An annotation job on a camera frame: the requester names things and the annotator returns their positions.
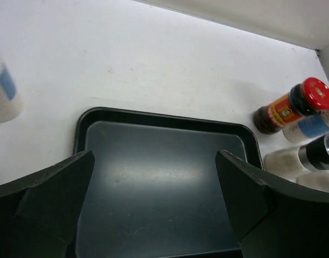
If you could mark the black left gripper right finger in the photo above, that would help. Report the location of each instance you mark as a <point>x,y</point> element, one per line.
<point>270,216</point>

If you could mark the blue label spice shaker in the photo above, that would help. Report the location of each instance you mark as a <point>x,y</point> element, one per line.
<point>308,128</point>

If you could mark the silver lid blue shaker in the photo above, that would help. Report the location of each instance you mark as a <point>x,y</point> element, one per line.
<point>11,102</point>

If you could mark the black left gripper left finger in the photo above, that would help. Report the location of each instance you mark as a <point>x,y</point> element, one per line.
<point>39,212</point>

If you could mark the clear lid salt grinder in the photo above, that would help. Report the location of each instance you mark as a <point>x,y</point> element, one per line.
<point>294,162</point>

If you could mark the black rectangular tray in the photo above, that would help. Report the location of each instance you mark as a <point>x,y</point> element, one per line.
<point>154,191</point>

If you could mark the red lid sauce jar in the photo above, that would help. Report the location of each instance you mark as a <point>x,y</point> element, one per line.
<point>309,98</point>

